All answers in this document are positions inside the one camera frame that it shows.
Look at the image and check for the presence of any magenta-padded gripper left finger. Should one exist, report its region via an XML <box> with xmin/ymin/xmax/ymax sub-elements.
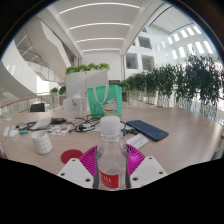
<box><xmin>57</xmin><ymin>145</ymin><xmax>99</xmax><ymax>190</ymax></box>

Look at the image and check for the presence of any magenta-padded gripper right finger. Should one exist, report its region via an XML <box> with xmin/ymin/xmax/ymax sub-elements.
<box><xmin>125</xmin><ymin>143</ymin><xmax>168</xmax><ymax>190</ymax></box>

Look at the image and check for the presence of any clear red-labelled water bottle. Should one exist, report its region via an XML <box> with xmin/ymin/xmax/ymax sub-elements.
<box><xmin>95</xmin><ymin>115</ymin><xmax>130</xmax><ymax>191</ymax></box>

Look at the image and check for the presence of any flat round red coaster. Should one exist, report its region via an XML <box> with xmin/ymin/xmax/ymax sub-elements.
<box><xmin>60</xmin><ymin>148</ymin><xmax>84</xmax><ymax>165</ymax></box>

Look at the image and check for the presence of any clear plastic packet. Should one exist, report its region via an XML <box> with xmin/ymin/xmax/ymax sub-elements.
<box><xmin>125</xmin><ymin>133</ymin><xmax>150</xmax><ymax>150</ymax></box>

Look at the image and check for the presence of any colourful sticker sheet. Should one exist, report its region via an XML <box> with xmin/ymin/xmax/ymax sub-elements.
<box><xmin>46</xmin><ymin>124</ymin><xmax>72</xmax><ymax>137</ymax></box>

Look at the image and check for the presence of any white grid-pattern mug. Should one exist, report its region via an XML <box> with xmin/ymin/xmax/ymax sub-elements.
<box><xmin>30</xmin><ymin>129</ymin><xmax>53</xmax><ymax>155</ymax></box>

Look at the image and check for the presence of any small black device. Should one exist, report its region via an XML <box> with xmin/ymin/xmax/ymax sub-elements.
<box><xmin>51</xmin><ymin>117</ymin><xmax>67</xmax><ymax>125</ymax></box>

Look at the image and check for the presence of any brown notebook with paper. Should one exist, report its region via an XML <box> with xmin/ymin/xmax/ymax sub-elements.
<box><xmin>29</xmin><ymin>116</ymin><xmax>54</xmax><ymax>131</ymax></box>

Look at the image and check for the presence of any clear white-lidded sports bottle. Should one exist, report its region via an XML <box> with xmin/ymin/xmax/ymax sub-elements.
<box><xmin>71</xmin><ymin>90</ymin><xmax>84</xmax><ymax>119</ymax></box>

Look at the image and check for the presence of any black office chair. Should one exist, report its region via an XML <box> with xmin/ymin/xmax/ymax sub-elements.
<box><xmin>29</xmin><ymin>102</ymin><xmax>46</xmax><ymax>113</ymax></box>

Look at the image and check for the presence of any green tote bag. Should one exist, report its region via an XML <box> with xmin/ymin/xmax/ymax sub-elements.
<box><xmin>86</xmin><ymin>84</ymin><xmax>123</xmax><ymax>120</ymax></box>

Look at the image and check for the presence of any white power strip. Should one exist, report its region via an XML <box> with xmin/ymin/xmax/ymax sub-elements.
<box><xmin>2</xmin><ymin>125</ymin><xmax>11</xmax><ymax>138</ymax></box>

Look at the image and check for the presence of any wood-topped glass railing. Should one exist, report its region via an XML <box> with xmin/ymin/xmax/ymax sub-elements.
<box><xmin>0</xmin><ymin>93</ymin><xmax>54</xmax><ymax>118</ymax></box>

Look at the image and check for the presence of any white cabinet with plants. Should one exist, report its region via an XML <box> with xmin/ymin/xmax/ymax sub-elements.
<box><xmin>65</xmin><ymin>62</ymin><xmax>111</xmax><ymax>101</ymax></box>

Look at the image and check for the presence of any row of green plants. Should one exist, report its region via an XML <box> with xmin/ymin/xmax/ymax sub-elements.
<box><xmin>124</xmin><ymin>54</ymin><xmax>224</xmax><ymax>121</ymax></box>

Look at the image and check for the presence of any white staircase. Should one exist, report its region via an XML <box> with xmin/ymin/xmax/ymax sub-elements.
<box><xmin>14</xmin><ymin>16</ymin><xmax>81</xmax><ymax>83</ymax></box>

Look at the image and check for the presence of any group of ceiling lights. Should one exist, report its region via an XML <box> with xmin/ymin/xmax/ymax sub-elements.
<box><xmin>59</xmin><ymin>2</ymin><xmax>141</xmax><ymax>53</ymax></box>

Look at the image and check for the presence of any black cable tangle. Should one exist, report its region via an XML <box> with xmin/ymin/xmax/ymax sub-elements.
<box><xmin>68</xmin><ymin>114</ymin><xmax>101</xmax><ymax>133</ymax></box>

